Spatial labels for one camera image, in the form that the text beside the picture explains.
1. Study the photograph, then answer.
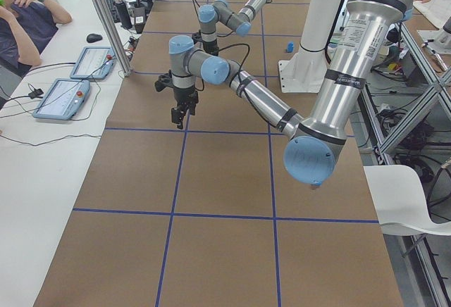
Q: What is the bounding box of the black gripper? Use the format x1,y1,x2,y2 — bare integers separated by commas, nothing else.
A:
171,87,198,130
202,39,219,55

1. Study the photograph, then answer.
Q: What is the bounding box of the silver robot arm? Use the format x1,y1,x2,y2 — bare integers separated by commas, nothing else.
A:
156,0,413,186
192,0,272,56

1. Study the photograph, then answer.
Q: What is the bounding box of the black water bottle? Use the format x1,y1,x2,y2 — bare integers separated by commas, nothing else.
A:
114,0,132,30

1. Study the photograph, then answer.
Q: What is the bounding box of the upper teach pendant tablet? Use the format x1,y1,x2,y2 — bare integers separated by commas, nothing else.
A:
70,46,115,80

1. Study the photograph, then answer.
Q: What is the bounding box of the teach pendant tablet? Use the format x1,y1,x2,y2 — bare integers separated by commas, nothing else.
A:
32,78,90,120
70,46,115,80

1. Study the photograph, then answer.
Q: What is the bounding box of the black computer mouse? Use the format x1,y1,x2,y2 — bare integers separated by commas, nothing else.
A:
86,33,103,44

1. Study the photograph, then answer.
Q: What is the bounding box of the lower teach pendant tablet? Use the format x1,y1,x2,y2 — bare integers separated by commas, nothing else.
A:
32,78,90,120

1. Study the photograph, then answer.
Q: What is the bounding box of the seated person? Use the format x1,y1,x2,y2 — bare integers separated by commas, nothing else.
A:
1,0,72,75

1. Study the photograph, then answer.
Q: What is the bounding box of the white plastic chair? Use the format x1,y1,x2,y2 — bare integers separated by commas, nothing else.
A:
364,165,450,236

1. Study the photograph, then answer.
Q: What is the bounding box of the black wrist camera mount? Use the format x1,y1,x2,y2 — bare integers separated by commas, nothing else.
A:
192,31,203,44
154,70,174,92

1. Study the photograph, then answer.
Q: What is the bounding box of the black braided cable left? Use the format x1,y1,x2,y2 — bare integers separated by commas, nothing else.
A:
195,42,252,93

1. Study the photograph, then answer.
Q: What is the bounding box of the white pedestal base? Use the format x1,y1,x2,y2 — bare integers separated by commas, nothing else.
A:
278,0,342,93

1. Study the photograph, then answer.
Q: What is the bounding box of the aluminium frame post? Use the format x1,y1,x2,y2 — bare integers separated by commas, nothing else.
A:
92,0,132,77

